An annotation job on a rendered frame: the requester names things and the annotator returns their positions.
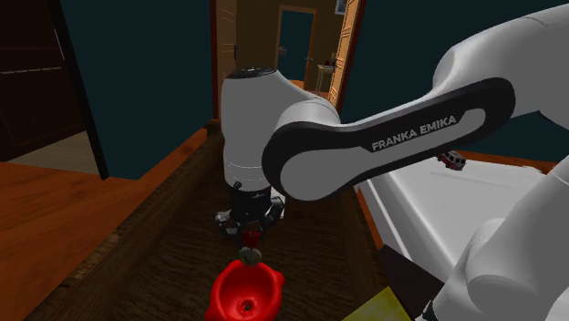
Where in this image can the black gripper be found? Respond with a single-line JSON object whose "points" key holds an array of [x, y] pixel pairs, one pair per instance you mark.
{"points": [[249, 203]]}

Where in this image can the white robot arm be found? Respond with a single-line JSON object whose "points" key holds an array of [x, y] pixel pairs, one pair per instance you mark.
{"points": [[249, 115]]}

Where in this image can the dark red small object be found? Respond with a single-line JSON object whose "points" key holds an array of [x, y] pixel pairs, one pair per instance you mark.
{"points": [[251, 238]]}

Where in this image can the grey rounded lump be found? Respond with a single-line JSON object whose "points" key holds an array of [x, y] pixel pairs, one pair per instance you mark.
{"points": [[250, 256]]}

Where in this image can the red lobed bowl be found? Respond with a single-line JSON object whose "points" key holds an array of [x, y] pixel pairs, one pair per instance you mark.
{"points": [[246, 295]]}

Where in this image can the dark wooden table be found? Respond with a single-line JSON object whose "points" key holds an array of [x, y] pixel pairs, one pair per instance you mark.
{"points": [[169, 249]]}

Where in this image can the small pale side table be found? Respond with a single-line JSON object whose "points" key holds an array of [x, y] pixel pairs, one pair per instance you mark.
{"points": [[324, 76]]}

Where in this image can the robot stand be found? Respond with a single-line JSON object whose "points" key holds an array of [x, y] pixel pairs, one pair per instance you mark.
{"points": [[411, 278]]}

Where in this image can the wooden panelled door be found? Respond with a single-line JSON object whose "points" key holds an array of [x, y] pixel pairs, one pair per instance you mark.
{"points": [[226, 44], [344, 53]]}

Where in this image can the white rectangular furniture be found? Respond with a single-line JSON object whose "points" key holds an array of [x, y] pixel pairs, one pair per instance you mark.
{"points": [[444, 209]]}

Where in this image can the red and white toy van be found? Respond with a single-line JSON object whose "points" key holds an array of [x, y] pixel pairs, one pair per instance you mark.
{"points": [[451, 160]]}

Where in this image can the dark brown door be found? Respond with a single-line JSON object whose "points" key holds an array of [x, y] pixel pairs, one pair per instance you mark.
{"points": [[40, 75]]}

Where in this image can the dark door with wooden frame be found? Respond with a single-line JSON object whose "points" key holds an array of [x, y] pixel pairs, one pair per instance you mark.
{"points": [[295, 42]]}

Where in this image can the wall picture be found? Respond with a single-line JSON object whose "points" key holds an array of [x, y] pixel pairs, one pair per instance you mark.
{"points": [[341, 5]]}

